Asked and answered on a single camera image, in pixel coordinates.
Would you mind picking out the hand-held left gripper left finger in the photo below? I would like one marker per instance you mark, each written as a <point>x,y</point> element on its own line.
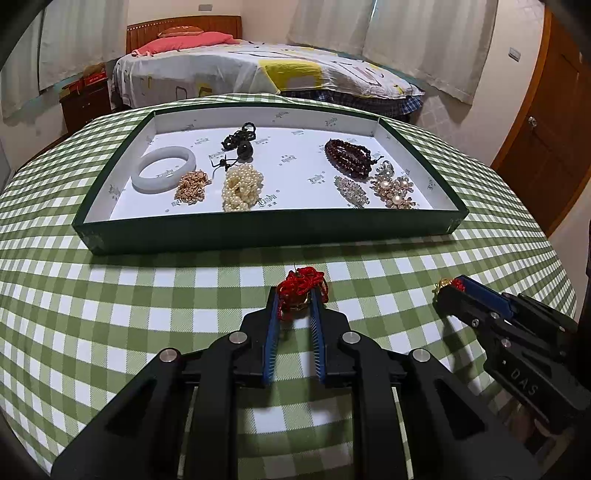
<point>271,341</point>

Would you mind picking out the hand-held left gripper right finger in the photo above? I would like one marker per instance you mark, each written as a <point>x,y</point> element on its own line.
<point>318,341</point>

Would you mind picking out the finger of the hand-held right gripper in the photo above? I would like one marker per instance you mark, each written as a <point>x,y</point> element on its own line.
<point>466,309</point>
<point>485,295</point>

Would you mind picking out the small gold red trinket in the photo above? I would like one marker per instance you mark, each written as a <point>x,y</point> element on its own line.
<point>445,285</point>

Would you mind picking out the crystal hair clip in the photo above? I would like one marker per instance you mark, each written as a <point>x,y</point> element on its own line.
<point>352,191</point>

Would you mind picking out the green jewelry tray box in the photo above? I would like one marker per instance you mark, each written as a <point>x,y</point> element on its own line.
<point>286,184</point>

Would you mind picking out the silver pearl brooch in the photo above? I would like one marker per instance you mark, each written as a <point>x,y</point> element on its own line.
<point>385,170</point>

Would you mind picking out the pale jade bangle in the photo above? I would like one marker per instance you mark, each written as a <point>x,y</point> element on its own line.
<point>141,182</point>

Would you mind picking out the person's right hand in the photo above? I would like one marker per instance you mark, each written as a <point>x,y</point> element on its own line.
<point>526,420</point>

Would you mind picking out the green checked tablecloth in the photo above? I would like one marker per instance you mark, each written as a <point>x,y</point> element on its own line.
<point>138,332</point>

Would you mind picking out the gold pearl flower brooch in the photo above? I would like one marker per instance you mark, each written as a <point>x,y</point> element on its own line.
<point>395,194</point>

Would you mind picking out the brown wooden door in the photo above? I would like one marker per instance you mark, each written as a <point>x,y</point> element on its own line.
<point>549,129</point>

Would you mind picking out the wide white curtain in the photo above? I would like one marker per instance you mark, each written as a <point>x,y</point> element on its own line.
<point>429,41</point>
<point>83,41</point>

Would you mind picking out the patterned bed quilt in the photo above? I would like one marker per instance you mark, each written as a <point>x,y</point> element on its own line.
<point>231,69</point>

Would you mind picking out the dark wooden nightstand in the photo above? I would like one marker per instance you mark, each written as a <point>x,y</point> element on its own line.
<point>85,108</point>

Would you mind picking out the pink pillow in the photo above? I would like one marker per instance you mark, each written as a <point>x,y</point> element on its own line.
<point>184,44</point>

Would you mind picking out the narrow white curtain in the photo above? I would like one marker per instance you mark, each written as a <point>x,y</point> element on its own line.
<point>328,23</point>
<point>18,74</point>

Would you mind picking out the red gift boxes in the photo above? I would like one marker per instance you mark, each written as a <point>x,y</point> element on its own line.
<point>87,79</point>

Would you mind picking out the orange patterned pillow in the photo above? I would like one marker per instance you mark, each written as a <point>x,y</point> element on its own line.
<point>180,31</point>

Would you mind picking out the wooden bed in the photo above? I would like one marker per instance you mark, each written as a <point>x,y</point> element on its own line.
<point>184,23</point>

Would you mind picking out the white wall switch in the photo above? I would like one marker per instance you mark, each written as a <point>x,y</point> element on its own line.
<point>514,53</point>

